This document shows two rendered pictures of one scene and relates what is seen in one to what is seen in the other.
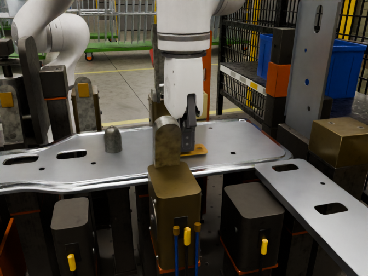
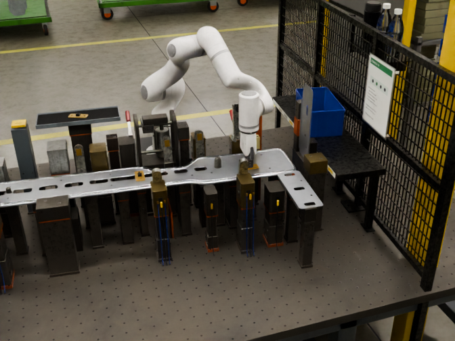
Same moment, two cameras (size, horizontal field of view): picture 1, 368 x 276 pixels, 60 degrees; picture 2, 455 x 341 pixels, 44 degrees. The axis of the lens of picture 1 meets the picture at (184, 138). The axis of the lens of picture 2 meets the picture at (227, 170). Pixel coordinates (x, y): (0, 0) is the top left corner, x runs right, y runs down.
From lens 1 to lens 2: 1.86 m
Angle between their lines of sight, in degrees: 6
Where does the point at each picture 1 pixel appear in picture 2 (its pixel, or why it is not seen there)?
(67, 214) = (209, 191)
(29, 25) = (156, 89)
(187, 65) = (250, 137)
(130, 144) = (224, 164)
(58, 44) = (168, 96)
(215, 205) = not seen: hidden behind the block
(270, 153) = (286, 168)
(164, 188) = (243, 181)
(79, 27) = (180, 84)
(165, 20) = (242, 122)
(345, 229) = (300, 194)
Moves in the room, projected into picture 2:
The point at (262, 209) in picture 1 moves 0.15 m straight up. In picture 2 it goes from (277, 189) to (278, 157)
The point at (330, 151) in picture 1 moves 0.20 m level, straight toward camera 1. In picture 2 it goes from (308, 168) to (290, 189)
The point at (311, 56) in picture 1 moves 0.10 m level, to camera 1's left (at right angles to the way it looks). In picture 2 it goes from (305, 124) to (282, 124)
